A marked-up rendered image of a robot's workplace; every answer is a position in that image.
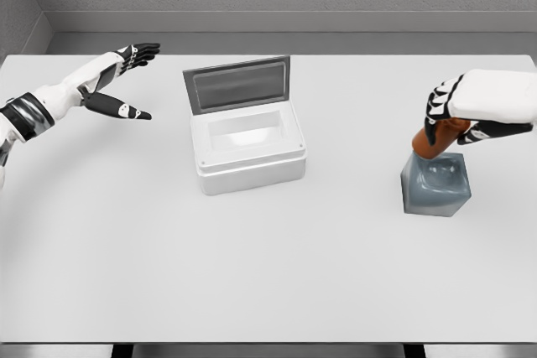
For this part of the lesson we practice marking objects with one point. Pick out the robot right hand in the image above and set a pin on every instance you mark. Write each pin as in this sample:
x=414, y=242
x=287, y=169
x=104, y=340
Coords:
x=470, y=100

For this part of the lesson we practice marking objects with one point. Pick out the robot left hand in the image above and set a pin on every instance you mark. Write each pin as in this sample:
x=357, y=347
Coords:
x=98, y=77

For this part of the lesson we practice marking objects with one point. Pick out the grey square bottle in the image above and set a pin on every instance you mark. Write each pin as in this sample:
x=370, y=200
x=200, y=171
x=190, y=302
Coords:
x=436, y=177

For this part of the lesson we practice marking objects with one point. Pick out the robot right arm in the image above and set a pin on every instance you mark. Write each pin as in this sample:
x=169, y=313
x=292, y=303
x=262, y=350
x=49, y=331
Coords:
x=525, y=96

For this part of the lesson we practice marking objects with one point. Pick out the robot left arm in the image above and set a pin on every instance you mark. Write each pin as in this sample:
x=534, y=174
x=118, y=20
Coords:
x=29, y=112

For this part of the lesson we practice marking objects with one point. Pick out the white box with hinged lid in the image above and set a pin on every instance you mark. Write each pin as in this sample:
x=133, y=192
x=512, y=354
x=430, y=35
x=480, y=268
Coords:
x=247, y=144

